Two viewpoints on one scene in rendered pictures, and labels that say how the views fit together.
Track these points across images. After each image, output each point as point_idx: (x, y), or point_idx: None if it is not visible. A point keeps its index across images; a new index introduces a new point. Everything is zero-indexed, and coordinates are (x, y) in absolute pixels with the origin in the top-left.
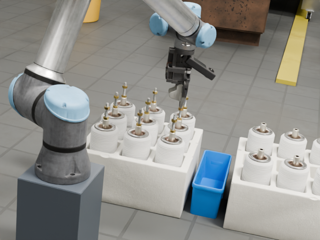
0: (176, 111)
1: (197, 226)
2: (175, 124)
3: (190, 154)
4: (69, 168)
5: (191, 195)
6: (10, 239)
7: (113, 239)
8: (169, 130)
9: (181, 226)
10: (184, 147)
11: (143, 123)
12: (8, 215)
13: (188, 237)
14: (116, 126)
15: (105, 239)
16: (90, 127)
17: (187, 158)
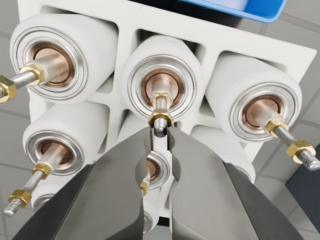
0: (34, 90)
1: (287, 5)
2: (294, 138)
3: (214, 34)
4: None
5: (183, 10)
6: (283, 205)
7: (299, 126)
8: (187, 114)
9: (284, 35)
10: (283, 71)
11: (167, 177)
12: None
13: (316, 24)
14: (157, 204)
15: (297, 134)
16: (10, 165)
17: (241, 44)
